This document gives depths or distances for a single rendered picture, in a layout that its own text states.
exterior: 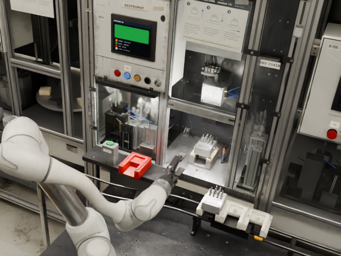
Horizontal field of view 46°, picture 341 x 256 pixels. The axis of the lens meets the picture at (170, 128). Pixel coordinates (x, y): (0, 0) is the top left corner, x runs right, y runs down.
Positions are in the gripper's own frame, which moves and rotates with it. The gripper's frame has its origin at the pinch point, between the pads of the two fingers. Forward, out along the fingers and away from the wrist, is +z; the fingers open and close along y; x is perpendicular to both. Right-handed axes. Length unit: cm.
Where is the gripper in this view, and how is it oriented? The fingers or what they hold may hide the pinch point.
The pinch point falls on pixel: (180, 163)
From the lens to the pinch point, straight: 194.8
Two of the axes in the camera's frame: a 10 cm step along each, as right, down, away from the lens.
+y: 0.7, -8.7, -4.9
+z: 4.1, -4.2, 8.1
